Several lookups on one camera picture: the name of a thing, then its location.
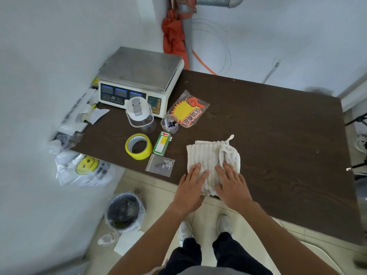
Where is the person's left hand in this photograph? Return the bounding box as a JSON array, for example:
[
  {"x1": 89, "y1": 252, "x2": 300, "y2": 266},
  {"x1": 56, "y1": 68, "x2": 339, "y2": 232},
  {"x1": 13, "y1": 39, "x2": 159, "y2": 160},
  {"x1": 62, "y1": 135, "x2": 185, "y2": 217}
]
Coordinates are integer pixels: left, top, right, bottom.
[{"x1": 172, "y1": 163, "x2": 210, "y2": 217}]

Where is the person's right hand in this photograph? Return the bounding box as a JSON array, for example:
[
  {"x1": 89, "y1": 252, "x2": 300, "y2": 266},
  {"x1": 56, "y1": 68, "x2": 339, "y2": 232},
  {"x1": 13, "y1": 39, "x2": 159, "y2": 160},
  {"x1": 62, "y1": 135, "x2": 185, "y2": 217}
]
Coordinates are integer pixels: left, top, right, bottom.
[{"x1": 215, "y1": 162, "x2": 253, "y2": 212}]

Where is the white ribbed cloth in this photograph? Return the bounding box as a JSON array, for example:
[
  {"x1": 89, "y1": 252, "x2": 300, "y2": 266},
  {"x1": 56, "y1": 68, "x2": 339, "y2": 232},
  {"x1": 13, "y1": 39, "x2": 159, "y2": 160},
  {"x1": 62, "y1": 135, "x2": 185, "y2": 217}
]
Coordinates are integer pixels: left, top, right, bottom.
[{"x1": 186, "y1": 134, "x2": 241, "y2": 197}]

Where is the small zip bag of screws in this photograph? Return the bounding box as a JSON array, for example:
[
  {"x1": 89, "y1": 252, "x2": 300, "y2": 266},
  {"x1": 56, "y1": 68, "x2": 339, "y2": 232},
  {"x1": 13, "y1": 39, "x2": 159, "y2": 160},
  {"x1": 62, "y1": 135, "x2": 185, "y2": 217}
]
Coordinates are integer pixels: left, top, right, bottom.
[{"x1": 145, "y1": 154, "x2": 176, "y2": 178}]

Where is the small green box red arrow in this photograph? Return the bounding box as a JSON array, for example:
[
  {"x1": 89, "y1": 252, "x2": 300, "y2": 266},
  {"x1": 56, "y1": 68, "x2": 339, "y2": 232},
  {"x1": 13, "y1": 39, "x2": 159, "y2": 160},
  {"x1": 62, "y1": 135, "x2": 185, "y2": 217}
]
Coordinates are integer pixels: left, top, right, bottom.
[{"x1": 152, "y1": 131, "x2": 172, "y2": 157}]

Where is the yellow tape roll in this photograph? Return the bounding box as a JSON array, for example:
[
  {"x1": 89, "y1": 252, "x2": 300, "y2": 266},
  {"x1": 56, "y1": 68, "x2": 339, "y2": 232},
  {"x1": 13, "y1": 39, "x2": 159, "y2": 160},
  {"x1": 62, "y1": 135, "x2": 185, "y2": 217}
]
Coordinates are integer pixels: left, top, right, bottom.
[{"x1": 125, "y1": 133, "x2": 153, "y2": 161}]

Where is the black trash bin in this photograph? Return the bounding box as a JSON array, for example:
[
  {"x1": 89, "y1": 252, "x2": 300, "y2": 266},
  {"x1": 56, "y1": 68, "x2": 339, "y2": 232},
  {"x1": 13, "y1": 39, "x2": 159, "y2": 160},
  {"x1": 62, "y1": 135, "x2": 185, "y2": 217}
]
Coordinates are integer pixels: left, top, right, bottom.
[{"x1": 104, "y1": 192, "x2": 146, "y2": 233}]

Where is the small clear round container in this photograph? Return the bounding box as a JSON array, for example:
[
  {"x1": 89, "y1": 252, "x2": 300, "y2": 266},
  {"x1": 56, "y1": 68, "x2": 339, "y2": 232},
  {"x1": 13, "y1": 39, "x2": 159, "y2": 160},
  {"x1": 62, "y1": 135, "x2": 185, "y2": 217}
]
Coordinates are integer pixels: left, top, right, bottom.
[{"x1": 160, "y1": 113, "x2": 180, "y2": 134}]

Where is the clear bag yellow starburst sign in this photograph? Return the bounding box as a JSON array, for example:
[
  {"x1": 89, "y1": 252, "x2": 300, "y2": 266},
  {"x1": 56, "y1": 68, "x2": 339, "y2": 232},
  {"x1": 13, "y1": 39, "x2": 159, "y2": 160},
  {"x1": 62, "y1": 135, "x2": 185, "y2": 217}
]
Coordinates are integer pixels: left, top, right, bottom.
[{"x1": 167, "y1": 89, "x2": 210, "y2": 129}]

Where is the clear jar with white lid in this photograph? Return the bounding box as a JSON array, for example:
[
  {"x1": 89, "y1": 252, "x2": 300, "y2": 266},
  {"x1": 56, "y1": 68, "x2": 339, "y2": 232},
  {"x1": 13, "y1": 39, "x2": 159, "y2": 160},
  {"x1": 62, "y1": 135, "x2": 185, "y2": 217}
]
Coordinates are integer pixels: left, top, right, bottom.
[{"x1": 125, "y1": 96, "x2": 157, "y2": 134}]

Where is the person's left forearm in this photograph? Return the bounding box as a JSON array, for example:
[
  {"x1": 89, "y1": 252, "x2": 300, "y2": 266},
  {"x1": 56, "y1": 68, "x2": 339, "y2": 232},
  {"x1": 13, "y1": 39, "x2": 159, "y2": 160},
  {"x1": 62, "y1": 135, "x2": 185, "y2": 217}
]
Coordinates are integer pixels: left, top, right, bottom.
[{"x1": 107, "y1": 203, "x2": 187, "y2": 275}]

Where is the person's right forearm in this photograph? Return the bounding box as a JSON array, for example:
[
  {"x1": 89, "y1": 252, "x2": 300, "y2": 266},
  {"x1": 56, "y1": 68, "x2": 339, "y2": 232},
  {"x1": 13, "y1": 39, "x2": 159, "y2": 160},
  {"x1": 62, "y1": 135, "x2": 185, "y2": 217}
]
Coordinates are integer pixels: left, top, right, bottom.
[{"x1": 238, "y1": 202, "x2": 342, "y2": 275}]

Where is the person's right white shoe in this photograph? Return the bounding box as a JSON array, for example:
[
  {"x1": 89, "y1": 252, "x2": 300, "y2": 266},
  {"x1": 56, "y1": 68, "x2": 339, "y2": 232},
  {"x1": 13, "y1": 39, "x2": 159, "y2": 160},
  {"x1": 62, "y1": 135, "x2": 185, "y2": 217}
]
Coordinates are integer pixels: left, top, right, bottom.
[{"x1": 216, "y1": 214, "x2": 233, "y2": 236}]

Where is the person's white shoe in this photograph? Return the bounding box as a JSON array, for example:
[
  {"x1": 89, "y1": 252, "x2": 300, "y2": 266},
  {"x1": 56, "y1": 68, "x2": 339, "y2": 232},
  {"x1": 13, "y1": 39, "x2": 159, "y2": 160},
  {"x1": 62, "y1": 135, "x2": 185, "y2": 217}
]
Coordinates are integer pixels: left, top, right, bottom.
[
  {"x1": 216, "y1": 214, "x2": 233, "y2": 236},
  {"x1": 178, "y1": 220, "x2": 194, "y2": 247}
]

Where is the person's left white shoe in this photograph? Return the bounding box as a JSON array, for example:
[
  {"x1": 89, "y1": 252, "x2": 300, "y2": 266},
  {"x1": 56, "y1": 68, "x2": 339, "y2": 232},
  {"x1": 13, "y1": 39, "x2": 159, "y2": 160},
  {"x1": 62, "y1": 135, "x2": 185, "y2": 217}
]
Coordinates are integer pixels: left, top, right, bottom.
[{"x1": 178, "y1": 220, "x2": 194, "y2": 247}]

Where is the person's grey shirt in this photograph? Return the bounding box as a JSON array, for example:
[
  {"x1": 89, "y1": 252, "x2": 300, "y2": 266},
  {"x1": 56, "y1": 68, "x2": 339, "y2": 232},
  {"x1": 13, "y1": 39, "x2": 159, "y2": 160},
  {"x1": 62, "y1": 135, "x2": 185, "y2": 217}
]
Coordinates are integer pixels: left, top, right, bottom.
[{"x1": 143, "y1": 265, "x2": 253, "y2": 275}]

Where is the white flat floor sheet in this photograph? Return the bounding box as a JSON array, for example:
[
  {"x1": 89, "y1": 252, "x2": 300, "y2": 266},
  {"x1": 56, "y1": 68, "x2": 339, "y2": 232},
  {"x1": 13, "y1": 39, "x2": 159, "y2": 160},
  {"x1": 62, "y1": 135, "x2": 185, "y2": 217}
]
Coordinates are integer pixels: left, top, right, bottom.
[{"x1": 114, "y1": 231, "x2": 145, "y2": 257}]

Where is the small clear bottle white cap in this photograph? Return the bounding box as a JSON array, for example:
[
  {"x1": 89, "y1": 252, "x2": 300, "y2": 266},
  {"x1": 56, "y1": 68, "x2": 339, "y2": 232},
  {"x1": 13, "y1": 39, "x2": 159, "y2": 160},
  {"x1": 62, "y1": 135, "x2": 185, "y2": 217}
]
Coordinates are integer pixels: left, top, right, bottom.
[{"x1": 97, "y1": 233, "x2": 120, "y2": 247}]

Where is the white bag with yellow smiley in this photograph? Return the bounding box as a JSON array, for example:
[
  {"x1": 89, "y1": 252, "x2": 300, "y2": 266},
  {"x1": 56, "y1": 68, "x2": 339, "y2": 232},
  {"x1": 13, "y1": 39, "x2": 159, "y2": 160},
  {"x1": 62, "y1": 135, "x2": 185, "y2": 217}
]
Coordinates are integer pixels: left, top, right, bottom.
[{"x1": 54, "y1": 150, "x2": 121, "y2": 188}]

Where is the white curved floor mat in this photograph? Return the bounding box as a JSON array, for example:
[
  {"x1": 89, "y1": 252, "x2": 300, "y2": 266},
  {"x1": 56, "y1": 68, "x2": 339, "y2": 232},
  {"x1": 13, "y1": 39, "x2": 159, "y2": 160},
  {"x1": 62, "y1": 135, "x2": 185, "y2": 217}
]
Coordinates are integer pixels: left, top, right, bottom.
[{"x1": 272, "y1": 217, "x2": 356, "y2": 275}]

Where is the white round bin dark lid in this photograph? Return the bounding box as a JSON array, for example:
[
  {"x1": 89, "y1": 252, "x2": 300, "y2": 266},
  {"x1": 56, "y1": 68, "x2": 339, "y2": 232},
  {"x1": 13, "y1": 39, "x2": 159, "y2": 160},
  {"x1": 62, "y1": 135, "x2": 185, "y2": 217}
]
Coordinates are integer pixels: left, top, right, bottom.
[{"x1": 304, "y1": 86, "x2": 335, "y2": 96}]

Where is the white electronic scale steel pan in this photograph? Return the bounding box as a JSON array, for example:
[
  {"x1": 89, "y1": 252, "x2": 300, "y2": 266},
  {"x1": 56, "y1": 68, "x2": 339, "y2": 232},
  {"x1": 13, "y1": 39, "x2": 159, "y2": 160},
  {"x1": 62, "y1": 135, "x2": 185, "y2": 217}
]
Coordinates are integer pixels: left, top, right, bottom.
[{"x1": 97, "y1": 46, "x2": 185, "y2": 119}]

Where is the pile of white plastic bags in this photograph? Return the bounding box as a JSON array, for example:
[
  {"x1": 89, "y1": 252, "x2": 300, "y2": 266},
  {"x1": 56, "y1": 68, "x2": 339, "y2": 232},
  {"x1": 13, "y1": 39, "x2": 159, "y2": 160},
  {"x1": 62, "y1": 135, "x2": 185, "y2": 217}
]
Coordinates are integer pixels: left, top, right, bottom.
[{"x1": 47, "y1": 88, "x2": 111, "y2": 155}]

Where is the white round patterned object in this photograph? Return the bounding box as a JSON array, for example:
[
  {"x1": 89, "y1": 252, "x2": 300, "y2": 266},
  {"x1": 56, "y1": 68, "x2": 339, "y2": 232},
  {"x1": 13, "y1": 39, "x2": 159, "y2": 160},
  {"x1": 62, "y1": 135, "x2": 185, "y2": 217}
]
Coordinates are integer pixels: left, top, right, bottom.
[{"x1": 354, "y1": 134, "x2": 367, "y2": 154}]

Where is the black folding stool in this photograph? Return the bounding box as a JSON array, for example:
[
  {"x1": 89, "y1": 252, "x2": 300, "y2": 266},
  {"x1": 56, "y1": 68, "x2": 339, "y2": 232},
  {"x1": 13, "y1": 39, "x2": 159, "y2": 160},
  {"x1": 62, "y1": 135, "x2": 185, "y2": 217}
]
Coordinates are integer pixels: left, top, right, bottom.
[{"x1": 344, "y1": 111, "x2": 367, "y2": 169}]

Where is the white plastic pipe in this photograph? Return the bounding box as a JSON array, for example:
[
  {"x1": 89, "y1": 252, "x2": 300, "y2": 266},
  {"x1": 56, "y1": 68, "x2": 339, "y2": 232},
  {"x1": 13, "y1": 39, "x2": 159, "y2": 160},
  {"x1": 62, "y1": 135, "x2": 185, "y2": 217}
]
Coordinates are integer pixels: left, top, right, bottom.
[{"x1": 338, "y1": 73, "x2": 367, "y2": 113}]

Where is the grey metal pipe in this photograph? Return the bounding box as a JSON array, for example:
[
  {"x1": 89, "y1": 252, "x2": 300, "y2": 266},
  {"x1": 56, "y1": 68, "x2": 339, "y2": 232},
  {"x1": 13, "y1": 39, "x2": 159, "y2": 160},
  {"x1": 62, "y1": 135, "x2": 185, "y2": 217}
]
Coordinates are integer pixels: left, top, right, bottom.
[{"x1": 175, "y1": 0, "x2": 247, "y2": 71}]

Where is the orange cable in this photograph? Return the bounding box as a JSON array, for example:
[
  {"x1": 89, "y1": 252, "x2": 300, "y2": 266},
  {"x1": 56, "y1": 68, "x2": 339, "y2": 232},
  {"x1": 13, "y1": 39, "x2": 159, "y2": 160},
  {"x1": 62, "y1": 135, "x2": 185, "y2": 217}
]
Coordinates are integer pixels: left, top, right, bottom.
[{"x1": 192, "y1": 50, "x2": 218, "y2": 76}]

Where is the thin wire loop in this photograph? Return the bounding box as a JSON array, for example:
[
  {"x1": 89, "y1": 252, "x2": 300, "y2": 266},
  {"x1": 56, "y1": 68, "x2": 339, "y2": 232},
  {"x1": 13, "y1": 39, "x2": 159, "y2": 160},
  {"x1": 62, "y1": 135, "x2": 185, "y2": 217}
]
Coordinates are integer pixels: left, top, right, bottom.
[{"x1": 192, "y1": 18, "x2": 232, "y2": 75}]

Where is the grey wall plug with conduit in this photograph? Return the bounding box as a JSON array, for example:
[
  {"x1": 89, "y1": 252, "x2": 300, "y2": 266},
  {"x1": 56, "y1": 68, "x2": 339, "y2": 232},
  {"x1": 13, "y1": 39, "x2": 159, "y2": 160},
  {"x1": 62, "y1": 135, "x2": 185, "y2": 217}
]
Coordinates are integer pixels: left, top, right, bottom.
[{"x1": 262, "y1": 59, "x2": 281, "y2": 84}]

